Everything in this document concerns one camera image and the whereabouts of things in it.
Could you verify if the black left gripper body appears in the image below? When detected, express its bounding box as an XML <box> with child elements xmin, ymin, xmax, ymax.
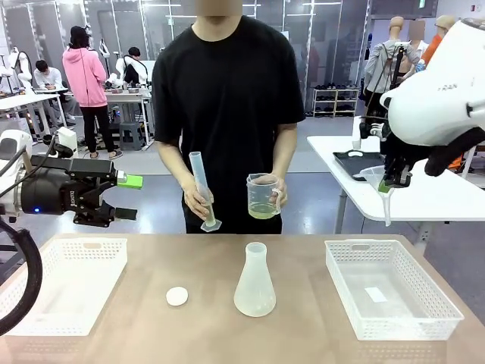
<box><xmin>20</xmin><ymin>155</ymin><xmax>119</xmax><ymax>228</ymax></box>

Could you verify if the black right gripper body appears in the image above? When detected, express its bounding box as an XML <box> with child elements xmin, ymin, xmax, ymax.
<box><xmin>380</xmin><ymin>136</ymin><xmax>418</xmax><ymax>176</ymax></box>

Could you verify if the translucent plastic funnel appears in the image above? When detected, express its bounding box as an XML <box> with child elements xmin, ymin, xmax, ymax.
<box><xmin>359</xmin><ymin>165</ymin><xmax>396</xmax><ymax>228</ymax></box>

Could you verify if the translucent plastic graduated cylinder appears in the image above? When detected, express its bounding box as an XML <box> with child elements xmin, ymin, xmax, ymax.
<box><xmin>189</xmin><ymin>151</ymin><xmax>223</xmax><ymax>233</ymax></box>

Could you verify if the white round flask cap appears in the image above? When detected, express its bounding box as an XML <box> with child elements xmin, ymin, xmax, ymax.
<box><xmin>165</xmin><ymin>286</ymin><xmax>189</xmax><ymax>307</ymax></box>

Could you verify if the clear plastic measuring beaker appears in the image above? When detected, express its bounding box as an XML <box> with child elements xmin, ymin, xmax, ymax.
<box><xmin>246</xmin><ymin>173</ymin><xmax>283</xmax><ymax>221</ymax></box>

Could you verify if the translucent plastic conical flask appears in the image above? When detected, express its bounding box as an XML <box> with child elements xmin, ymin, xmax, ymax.
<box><xmin>233</xmin><ymin>242</ymin><xmax>277</xmax><ymax>318</ymax></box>

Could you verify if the person's right forearm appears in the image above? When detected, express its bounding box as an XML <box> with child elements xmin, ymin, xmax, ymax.
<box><xmin>156</xmin><ymin>140</ymin><xmax>199</xmax><ymax>190</ymax></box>

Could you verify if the person's left forearm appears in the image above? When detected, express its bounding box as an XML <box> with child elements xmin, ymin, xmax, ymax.
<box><xmin>271</xmin><ymin>124</ymin><xmax>299</xmax><ymax>184</ymax></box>

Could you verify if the person's right hand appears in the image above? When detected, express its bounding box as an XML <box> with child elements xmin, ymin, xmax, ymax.
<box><xmin>183</xmin><ymin>177</ymin><xmax>215</xmax><ymax>219</ymax></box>

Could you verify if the person's left hand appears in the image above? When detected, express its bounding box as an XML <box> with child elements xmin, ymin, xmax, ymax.
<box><xmin>269</xmin><ymin>175</ymin><xmax>289</xmax><ymax>210</ymax></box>

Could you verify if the black plastic tray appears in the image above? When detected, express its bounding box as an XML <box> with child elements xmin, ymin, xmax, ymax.
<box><xmin>333</xmin><ymin>150</ymin><xmax>386</xmax><ymax>182</ymax></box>

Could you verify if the grey step stool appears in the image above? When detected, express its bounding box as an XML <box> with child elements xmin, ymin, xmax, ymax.
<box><xmin>118</xmin><ymin>121</ymin><xmax>147</xmax><ymax>151</ymax></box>

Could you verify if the white shoe rack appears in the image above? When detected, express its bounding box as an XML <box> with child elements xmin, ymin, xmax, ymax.
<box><xmin>311</xmin><ymin>86</ymin><xmax>361</xmax><ymax>118</ymax></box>

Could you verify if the white background workbench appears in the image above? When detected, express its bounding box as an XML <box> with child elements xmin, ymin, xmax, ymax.
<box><xmin>103</xmin><ymin>88</ymin><xmax>155</xmax><ymax>147</ymax></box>

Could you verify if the white perforated plastic basket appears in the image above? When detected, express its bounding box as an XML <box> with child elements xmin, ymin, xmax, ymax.
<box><xmin>0</xmin><ymin>237</ymin><xmax>129</xmax><ymax>337</ymax></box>
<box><xmin>324</xmin><ymin>239</ymin><xmax>465</xmax><ymax>341</ymax></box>

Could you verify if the black tripod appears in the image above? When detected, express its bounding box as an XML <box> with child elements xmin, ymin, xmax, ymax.
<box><xmin>365</xmin><ymin>41</ymin><xmax>408</xmax><ymax>115</ymax></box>

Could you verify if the white long background table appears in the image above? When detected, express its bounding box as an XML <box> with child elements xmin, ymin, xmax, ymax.
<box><xmin>0</xmin><ymin>92</ymin><xmax>70</xmax><ymax>143</ymax></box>

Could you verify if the mannequin in grey top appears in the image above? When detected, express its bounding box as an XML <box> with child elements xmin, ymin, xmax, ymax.
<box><xmin>364</xmin><ymin>15</ymin><xmax>422</xmax><ymax>115</ymax></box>

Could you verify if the background person in white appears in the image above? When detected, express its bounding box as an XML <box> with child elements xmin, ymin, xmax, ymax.
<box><xmin>400</xmin><ymin>18</ymin><xmax>431</xmax><ymax>81</ymax></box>

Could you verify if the white basket label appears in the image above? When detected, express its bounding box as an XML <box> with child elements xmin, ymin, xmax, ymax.
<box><xmin>364</xmin><ymin>287</ymin><xmax>388</xmax><ymax>303</ymax></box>

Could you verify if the seated person in white shirt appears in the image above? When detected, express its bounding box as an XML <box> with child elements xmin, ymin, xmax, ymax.
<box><xmin>33</xmin><ymin>59</ymin><xmax>77</xmax><ymax>128</ymax></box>

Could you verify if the seated person in black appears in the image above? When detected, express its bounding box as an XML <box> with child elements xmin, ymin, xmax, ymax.
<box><xmin>122</xmin><ymin>45</ymin><xmax>151</xmax><ymax>86</ymax></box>

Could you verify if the person in pink hoodie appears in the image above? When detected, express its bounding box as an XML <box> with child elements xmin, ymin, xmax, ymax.
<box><xmin>61</xmin><ymin>26</ymin><xmax>124</xmax><ymax>160</ymax></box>

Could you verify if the mannequin in orange shirt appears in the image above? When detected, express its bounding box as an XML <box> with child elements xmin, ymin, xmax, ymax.
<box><xmin>420</xmin><ymin>14</ymin><xmax>456</xmax><ymax>66</ymax></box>

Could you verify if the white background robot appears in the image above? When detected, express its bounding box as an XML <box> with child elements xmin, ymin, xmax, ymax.
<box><xmin>6</xmin><ymin>46</ymin><xmax>36</xmax><ymax>94</ymax></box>

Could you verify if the person in black t-shirt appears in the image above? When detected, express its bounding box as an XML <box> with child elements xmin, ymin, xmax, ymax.
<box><xmin>151</xmin><ymin>14</ymin><xmax>306</xmax><ymax>234</ymax></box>

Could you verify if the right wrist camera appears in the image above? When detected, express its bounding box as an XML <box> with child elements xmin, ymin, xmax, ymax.
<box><xmin>358</xmin><ymin>116</ymin><xmax>392</xmax><ymax>140</ymax></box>

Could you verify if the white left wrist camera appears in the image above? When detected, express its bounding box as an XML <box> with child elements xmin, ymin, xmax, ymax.
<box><xmin>40</xmin><ymin>126</ymin><xmax>80</xmax><ymax>159</ymax></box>

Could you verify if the black corrugated cable conduit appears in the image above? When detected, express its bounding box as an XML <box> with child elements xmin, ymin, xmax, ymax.
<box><xmin>0</xmin><ymin>218</ymin><xmax>44</xmax><ymax>337</ymax></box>

